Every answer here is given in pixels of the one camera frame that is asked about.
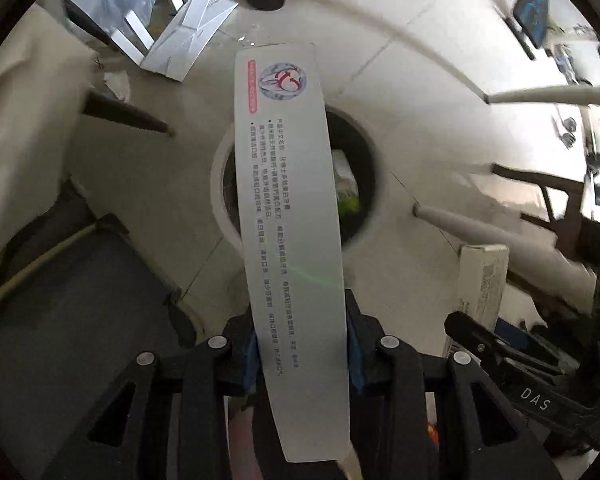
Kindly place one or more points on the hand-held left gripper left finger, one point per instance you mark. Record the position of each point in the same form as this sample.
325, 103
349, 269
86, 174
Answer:
250, 360

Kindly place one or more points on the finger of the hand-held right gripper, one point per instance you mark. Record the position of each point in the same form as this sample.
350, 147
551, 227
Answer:
475, 332

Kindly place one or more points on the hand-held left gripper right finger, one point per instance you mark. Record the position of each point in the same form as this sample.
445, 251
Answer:
354, 360

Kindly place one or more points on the white striped medicine box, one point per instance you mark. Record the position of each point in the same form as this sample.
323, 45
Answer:
482, 285

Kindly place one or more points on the long white cardboard box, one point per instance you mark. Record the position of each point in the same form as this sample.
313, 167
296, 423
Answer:
290, 210

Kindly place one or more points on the white round trash bin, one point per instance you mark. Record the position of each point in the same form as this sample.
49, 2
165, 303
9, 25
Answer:
367, 160

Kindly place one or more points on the white table leg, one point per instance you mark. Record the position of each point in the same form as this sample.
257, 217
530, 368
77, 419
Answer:
480, 230
555, 94

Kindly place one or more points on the dark furniture leg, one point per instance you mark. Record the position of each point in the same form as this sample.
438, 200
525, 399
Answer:
125, 112

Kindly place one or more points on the blue black device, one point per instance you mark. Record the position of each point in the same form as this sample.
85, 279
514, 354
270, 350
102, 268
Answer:
532, 7

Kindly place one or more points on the flattened white cardboard piece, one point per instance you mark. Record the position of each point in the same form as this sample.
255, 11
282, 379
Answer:
185, 35

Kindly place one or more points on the dark wooden chair frame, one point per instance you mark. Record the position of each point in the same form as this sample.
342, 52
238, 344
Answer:
570, 195

